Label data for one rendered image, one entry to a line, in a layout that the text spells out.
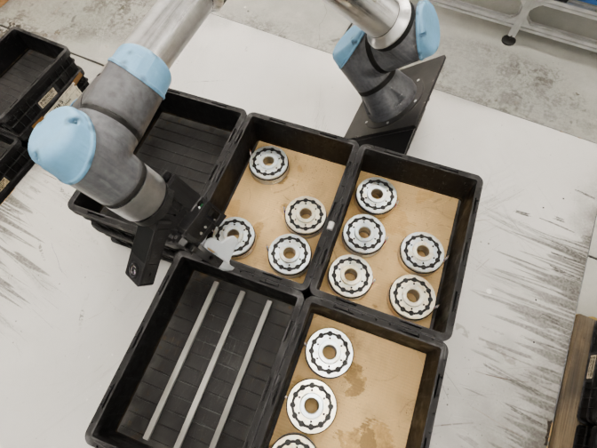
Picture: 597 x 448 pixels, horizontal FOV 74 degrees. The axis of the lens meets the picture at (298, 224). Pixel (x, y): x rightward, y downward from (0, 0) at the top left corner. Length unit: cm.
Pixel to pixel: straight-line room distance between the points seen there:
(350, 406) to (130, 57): 75
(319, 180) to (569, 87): 196
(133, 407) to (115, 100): 67
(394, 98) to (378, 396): 73
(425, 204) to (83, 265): 95
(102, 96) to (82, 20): 260
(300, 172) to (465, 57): 178
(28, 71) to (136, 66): 160
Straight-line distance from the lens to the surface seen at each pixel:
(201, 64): 154
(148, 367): 98
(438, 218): 105
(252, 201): 103
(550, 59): 286
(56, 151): 49
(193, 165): 112
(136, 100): 53
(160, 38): 72
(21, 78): 212
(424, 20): 98
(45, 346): 125
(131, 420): 99
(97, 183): 51
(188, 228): 61
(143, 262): 62
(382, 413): 93
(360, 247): 95
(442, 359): 86
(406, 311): 93
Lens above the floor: 174
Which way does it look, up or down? 66 degrees down
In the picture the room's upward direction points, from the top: 4 degrees counter-clockwise
